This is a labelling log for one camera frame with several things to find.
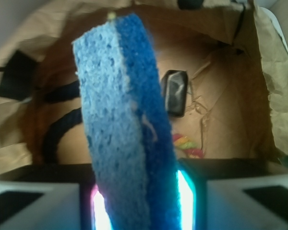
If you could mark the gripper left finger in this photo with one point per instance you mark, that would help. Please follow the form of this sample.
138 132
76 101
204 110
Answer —
52 197

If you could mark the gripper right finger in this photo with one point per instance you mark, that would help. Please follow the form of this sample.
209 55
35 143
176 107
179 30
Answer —
233 194

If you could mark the blue sponge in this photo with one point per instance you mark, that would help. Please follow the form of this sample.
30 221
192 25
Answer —
127 127

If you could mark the brown paper bag bin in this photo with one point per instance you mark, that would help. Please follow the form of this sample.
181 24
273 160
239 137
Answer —
234 57

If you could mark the black taped block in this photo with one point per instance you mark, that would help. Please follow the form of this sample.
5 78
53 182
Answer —
174 86

